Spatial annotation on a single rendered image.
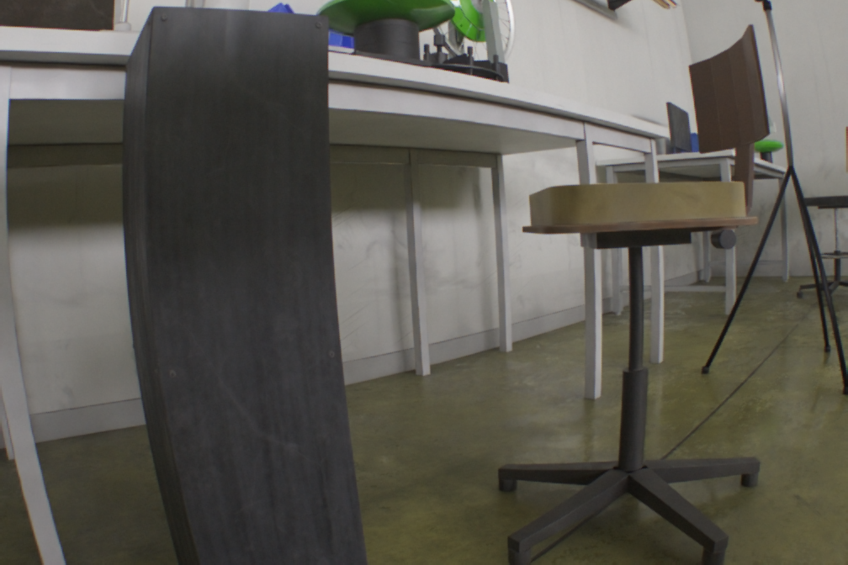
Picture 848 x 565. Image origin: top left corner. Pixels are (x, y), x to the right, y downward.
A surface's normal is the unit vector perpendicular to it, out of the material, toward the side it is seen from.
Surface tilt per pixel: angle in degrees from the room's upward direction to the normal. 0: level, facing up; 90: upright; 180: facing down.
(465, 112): 90
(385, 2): 157
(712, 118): 90
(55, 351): 90
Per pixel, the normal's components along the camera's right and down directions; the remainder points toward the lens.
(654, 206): -0.03, 0.04
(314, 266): 0.59, 0.00
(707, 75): -0.96, 0.06
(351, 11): -0.14, 0.94
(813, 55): -0.70, 0.06
